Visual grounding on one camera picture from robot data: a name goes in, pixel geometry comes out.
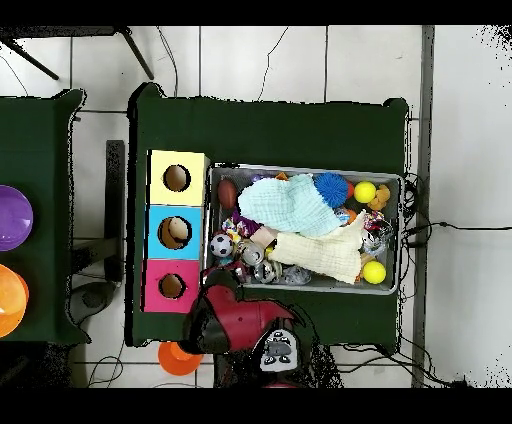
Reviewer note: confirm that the purple plastic bowl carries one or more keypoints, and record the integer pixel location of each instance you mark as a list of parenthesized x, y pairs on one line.
[(14, 218)]

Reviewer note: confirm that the black tripod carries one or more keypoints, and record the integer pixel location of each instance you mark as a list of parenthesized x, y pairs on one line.
[(136, 53)]

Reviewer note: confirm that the cream muslin cloth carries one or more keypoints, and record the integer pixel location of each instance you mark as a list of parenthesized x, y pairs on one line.
[(324, 252)]

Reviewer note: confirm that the small soccer ball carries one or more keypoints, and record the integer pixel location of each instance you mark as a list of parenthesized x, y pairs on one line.
[(221, 245)]

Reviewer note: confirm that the crushed silver can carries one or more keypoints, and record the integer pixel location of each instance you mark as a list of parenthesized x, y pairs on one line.
[(266, 272)]

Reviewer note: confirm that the wooden box with three holes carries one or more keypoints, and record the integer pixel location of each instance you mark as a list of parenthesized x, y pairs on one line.
[(160, 196)]

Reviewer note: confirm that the brown toy football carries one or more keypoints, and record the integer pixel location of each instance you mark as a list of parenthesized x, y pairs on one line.
[(227, 194)]

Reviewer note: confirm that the shallow mesh bin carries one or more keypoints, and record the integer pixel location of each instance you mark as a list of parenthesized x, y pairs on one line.
[(320, 286)]

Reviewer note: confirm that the yellow ball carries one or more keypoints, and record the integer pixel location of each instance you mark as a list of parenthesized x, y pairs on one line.
[(364, 192), (374, 272)]

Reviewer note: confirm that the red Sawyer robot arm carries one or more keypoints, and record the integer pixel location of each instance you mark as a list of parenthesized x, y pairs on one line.
[(244, 320)]

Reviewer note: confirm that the blue spiky ball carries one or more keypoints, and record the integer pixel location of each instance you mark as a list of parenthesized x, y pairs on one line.
[(331, 188)]

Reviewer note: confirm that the orange plastic bowl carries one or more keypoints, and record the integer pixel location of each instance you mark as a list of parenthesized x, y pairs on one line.
[(12, 300)]

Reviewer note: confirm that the black upright panel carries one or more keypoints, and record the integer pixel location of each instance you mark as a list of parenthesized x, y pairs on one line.
[(115, 180)]

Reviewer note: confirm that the orange floor cone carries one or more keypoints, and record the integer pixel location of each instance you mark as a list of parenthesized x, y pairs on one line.
[(176, 360)]

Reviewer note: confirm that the dark green side tablecloth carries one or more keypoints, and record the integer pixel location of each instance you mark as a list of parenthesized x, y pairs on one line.
[(40, 152)]

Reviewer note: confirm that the colourful patterned cloth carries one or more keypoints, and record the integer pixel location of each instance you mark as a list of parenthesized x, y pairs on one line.
[(232, 228)]

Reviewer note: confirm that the crushed can with printed label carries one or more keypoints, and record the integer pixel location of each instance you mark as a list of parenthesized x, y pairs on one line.
[(252, 253)]

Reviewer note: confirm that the light blue muslin cloth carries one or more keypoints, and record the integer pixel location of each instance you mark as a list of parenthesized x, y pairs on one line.
[(288, 206)]

